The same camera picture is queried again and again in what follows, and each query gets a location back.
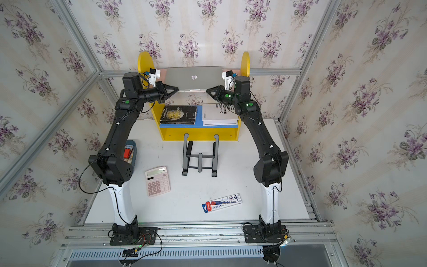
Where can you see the blue red packaged tool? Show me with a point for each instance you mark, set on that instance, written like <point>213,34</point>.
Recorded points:
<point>221,203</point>

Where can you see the aluminium front rail frame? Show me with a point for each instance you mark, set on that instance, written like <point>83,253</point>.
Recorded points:
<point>297,240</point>

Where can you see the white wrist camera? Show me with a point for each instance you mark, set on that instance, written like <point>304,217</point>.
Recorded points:
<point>153,76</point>
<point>228,77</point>

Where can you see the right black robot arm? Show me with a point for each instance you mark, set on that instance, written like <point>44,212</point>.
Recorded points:
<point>272,163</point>

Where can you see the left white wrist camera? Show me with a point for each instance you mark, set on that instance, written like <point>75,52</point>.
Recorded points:
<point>153,76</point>

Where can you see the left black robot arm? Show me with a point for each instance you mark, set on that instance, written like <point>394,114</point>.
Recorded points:
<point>109,164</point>

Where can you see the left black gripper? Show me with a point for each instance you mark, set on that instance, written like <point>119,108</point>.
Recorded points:
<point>163,89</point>

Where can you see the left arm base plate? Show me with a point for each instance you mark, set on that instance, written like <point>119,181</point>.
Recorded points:
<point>121,236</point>

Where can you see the black book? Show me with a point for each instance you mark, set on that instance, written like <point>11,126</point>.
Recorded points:
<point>176,114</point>

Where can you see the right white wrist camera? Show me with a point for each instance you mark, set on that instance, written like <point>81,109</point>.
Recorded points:
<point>228,77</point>

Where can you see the grey laptop stand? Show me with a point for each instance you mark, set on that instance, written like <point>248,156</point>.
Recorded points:
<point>188,155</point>

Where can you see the teal tray of stationery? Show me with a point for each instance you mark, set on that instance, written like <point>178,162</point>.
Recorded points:
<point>130,152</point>

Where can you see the pink calculator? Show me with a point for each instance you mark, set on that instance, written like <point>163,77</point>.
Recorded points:
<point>157,181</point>

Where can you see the silver laptop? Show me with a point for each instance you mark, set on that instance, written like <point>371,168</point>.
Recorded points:
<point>194,78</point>

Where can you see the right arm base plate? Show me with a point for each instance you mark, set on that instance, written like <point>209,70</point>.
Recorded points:
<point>271,233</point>

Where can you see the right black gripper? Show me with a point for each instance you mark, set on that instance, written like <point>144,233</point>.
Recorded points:
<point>219,91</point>

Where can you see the yellow pink shelf unit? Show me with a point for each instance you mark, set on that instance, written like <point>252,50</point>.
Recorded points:
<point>197,132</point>

